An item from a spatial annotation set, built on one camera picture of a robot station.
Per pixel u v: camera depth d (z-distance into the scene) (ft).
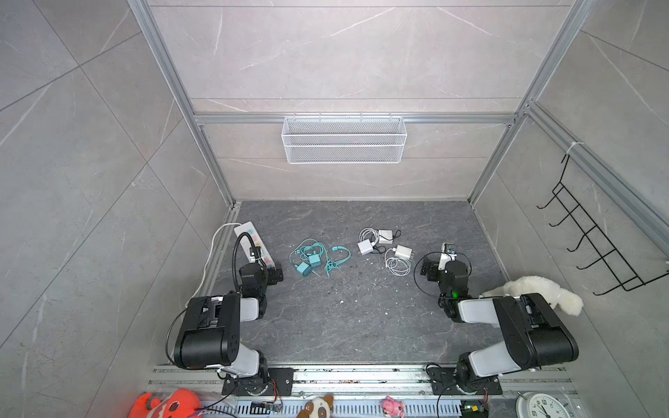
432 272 2.75
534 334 1.50
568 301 2.33
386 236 3.40
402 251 3.31
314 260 3.21
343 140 3.29
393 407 2.21
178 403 2.09
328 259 3.29
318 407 2.20
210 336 1.46
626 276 1.97
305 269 3.12
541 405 2.20
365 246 3.32
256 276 2.49
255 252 2.59
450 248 2.62
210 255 3.52
